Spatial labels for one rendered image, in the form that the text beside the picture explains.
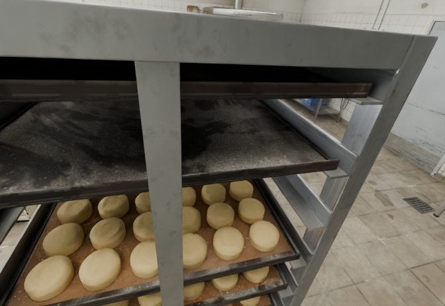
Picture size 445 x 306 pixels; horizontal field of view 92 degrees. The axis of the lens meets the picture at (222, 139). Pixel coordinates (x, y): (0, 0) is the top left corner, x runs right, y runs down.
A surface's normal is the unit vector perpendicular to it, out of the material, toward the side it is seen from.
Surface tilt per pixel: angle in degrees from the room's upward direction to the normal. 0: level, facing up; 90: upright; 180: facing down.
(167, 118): 90
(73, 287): 0
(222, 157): 0
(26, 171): 0
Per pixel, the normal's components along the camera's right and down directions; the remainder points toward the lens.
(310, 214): 0.08, -0.87
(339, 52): 0.25, 0.49
